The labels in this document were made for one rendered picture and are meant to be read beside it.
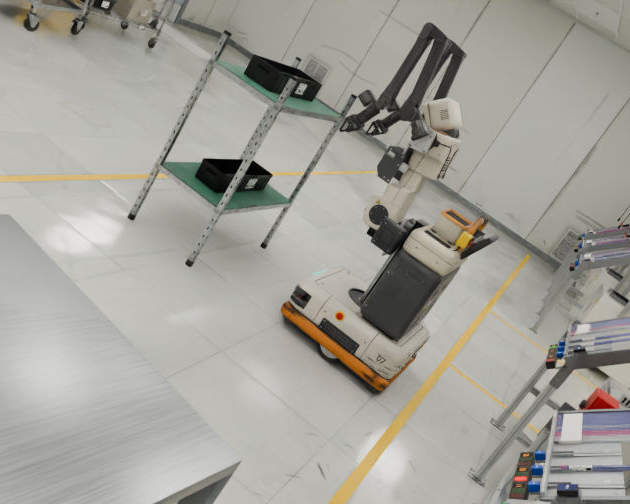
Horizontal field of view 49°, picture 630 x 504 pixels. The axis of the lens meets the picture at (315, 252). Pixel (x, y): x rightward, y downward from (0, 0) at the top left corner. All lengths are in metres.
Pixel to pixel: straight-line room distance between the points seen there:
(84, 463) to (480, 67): 10.10
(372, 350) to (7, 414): 2.56
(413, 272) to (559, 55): 7.66
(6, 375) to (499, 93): 9.97
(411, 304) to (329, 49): 8.43
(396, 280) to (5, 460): 2.60
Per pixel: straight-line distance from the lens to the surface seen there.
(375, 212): 3.54
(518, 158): 10.65
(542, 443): 2.68
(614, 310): 6.60
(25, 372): 1.13
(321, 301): 3.48
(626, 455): 3.48
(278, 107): 3.37
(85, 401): 1.13
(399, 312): 3.40
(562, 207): 10.62
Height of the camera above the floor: 1.48
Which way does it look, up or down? 18 degrees down
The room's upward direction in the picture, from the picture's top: 32 degrees clockwise
